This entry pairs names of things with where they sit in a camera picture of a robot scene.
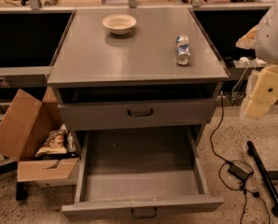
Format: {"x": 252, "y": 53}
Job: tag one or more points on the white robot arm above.
{"x": 267, "y": 39}

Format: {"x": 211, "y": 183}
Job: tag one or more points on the black power adapter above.
{"x": 241, "y": 171}

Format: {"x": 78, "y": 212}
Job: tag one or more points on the closed grey top drawer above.
{"x": 137, "y": 114}

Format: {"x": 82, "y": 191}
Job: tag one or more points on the open grey middle drawer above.
{"x": 140, "y": 173}

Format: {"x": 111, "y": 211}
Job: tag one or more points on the white power strip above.
{"x": 244, "y": 61}

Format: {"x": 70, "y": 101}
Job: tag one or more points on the snack chip bag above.
{"x": 55, "y": 144}

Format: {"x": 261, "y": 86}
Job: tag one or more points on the grey drawer cabinet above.
{"x": 96, "y": 66}

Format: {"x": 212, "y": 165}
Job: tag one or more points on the blue silver redbull can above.
{"x": 182, "y": 50}

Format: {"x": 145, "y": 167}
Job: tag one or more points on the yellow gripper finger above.
{"x": 248, "y": 41}
{"x": 262, "y": 92}

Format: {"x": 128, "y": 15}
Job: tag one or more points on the open cardboard box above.
{"x": 24, "y": 129}

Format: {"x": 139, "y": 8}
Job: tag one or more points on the black metal floor bar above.
{"x": 267, "y": 176}

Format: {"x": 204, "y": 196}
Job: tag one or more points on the white paper bowl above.
{"x": 119, "y": 24}

